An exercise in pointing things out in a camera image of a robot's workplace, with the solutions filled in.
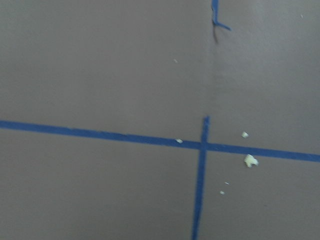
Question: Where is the small white crumb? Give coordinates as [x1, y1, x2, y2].
[241, 132, 249, 138]

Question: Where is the large white crumb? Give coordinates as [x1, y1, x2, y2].
[244, 154, 259, 168]

